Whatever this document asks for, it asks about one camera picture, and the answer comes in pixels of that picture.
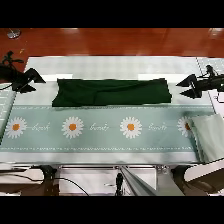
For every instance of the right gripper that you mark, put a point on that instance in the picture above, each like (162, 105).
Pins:
(203, 85)

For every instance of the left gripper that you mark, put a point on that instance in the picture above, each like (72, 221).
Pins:
(19, 80)

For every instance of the dark green shirt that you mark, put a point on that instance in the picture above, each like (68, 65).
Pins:
(113, 93)

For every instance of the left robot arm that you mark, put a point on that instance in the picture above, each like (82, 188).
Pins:
(6, 75)

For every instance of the pale green garment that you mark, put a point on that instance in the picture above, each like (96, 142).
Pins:
(210, 136)

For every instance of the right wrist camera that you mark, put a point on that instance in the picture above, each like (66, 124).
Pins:
(210, 71)

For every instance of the silver frame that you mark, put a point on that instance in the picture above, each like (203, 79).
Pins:
(141, 186)

